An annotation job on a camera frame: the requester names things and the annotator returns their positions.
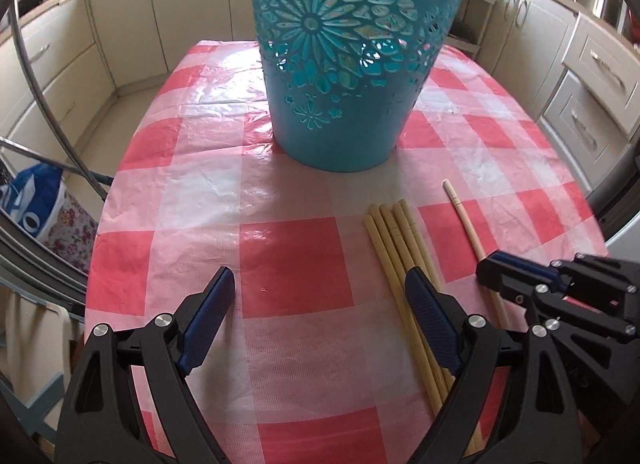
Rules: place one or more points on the pile of bamboo chopsticks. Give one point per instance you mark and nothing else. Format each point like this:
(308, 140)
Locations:
(395, 264)

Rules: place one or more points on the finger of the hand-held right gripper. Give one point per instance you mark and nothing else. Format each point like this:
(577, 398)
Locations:
(520, 264)
(505, 284)

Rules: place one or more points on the teal perforated plastic bin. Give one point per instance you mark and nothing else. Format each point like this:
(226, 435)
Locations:
(340, 118)

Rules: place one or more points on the wooden shelf rack blue braces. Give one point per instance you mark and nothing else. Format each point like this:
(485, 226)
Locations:
(30, 344)

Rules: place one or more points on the single bamboo chopstick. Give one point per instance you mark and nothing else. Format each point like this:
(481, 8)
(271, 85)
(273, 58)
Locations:
(467, 224)

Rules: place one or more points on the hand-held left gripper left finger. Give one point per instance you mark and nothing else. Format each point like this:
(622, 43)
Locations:
(212, 309)

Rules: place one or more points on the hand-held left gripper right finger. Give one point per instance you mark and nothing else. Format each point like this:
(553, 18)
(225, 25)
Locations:
(430, 324)

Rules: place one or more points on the red white checked tablecloth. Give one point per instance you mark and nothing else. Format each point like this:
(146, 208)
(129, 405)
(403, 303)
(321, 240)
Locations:
(290, 194)

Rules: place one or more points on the floral trash bin blue bag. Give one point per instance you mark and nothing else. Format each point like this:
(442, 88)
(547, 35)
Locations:
(35, 194)

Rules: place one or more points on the cream drawer unit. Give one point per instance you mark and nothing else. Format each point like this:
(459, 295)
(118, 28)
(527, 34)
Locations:
(595, 58)

